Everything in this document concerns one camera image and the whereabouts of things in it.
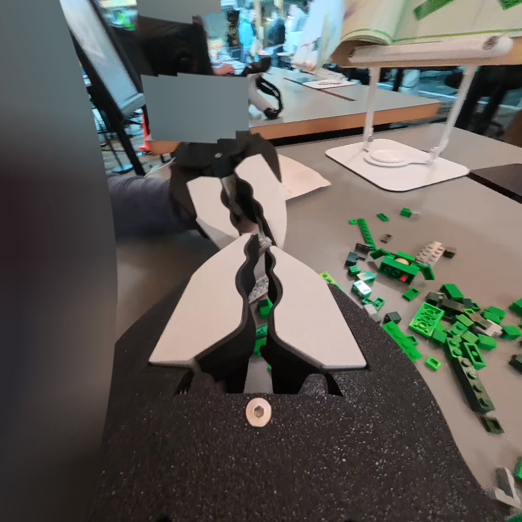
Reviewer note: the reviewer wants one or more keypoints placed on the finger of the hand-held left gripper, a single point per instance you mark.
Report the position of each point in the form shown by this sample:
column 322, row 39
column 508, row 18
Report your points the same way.
column 269, row 191
column 208, row 204

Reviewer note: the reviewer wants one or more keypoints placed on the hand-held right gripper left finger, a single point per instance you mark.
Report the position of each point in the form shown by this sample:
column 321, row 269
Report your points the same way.
column 204, row 318

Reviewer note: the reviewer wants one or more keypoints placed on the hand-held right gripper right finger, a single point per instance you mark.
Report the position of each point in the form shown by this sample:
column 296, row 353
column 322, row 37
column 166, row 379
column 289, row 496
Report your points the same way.
column 314, row 322

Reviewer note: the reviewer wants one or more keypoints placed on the grey desk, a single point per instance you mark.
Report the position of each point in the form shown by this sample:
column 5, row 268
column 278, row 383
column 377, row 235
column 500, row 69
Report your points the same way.
column 346, row 195

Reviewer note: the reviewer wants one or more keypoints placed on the white paper sheet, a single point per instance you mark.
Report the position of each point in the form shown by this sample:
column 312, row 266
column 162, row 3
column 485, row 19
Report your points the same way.
column 301, row 179

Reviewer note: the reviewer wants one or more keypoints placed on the white grip device black loops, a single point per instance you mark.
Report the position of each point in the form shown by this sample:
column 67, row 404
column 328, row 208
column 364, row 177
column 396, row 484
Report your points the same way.
column 257, row 93

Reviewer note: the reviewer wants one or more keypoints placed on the small green brick build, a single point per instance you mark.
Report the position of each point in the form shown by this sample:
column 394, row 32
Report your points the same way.
column 393, row 267

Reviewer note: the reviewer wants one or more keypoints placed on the long green studded plate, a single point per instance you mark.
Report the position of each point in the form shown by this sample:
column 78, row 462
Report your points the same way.
column 367, row 234

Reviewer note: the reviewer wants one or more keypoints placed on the wood-edged table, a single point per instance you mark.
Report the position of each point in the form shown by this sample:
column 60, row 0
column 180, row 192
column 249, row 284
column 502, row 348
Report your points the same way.
column 326, row 102

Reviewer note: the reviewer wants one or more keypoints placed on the bright green holed brick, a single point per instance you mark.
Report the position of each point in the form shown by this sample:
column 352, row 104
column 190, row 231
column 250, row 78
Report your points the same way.
column 426, row 318

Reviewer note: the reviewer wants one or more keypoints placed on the light grey studded plate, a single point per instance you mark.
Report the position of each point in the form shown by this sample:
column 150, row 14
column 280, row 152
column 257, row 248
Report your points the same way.
column 430, row 251

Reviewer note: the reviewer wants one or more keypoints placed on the pile of loose green bricks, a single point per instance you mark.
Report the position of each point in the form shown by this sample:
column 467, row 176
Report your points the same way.
column 452, row 291

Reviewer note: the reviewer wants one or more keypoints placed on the easel board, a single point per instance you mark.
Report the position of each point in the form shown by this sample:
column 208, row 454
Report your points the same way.
column 102, row 53

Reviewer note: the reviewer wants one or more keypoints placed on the long dark green brick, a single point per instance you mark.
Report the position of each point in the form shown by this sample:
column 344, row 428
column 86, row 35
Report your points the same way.
column 469, row 375

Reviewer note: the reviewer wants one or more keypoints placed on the white book stand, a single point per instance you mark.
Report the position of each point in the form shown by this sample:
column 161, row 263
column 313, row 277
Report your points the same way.
column 440, row 171

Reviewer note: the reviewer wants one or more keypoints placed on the black flat pad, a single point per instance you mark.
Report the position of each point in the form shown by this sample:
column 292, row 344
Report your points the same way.
column 499, row 179

